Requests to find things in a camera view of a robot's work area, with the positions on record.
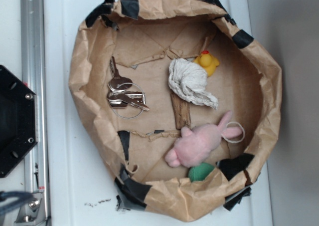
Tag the brown paper bag bin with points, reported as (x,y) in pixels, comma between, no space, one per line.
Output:
(144,36)

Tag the brown wooden stick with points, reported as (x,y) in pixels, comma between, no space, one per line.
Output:
(181,111)

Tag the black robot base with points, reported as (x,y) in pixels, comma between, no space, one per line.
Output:
(17,121)

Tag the bunch of silver keys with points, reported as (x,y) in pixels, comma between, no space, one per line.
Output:
(123,92)

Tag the green ball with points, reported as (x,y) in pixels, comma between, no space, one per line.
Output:
(200,172)

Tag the aluminium rail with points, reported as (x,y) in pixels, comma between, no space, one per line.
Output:
(36,170)

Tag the yellow rubber duck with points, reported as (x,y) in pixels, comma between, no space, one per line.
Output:
(208,62)

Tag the pink plush bunny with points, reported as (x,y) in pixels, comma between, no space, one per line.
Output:
(195,145)

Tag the white tray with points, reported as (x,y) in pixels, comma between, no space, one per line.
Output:
(82,191)

